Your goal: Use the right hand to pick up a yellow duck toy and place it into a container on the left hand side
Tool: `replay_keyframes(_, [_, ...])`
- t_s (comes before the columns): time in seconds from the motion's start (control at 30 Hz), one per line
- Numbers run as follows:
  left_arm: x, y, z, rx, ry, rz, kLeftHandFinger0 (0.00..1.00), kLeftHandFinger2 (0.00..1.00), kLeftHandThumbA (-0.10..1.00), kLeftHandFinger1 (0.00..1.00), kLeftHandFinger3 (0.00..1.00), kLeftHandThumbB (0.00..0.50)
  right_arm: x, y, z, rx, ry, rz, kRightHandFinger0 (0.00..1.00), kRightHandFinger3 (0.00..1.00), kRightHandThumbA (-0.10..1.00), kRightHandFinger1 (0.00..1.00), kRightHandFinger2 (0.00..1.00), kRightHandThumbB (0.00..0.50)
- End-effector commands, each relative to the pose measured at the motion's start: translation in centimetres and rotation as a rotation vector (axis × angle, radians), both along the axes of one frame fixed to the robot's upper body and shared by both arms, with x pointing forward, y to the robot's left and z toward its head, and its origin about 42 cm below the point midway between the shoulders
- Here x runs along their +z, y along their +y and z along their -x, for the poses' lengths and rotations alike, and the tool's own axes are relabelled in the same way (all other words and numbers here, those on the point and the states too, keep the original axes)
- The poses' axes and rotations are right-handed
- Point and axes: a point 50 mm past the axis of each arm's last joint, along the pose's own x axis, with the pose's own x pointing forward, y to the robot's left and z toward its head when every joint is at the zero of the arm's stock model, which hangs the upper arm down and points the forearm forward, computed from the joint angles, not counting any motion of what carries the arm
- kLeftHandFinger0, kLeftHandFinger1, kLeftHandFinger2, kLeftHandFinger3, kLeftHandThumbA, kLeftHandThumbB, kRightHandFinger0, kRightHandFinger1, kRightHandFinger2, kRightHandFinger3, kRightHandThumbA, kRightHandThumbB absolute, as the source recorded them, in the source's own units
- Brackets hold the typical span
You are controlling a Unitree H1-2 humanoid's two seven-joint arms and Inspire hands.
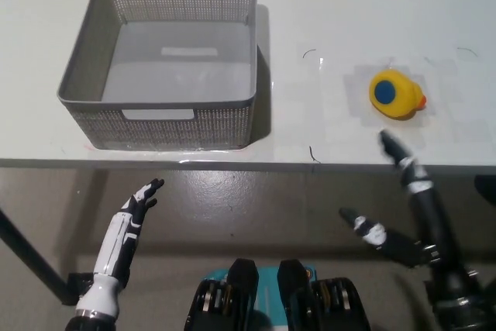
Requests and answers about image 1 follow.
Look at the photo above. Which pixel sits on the yellow rubber duck toy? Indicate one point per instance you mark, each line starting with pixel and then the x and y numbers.
pixel 399 98

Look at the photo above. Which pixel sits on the black teal robot body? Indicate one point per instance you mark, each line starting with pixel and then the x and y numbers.
pixel 279 304

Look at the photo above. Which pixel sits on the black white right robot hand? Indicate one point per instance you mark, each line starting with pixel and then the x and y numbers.
pixel 428 207

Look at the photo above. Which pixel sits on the clear tape patch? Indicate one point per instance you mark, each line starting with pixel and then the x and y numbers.
pixel 358 106

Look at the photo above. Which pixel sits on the black table leg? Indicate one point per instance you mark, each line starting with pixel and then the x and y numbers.
pixel 31 249

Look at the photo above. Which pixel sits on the grey perforated plastic basket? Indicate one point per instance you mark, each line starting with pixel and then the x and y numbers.
pixel 174 75

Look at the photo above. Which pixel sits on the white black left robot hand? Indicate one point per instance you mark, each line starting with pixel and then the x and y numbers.
pixel 116 238

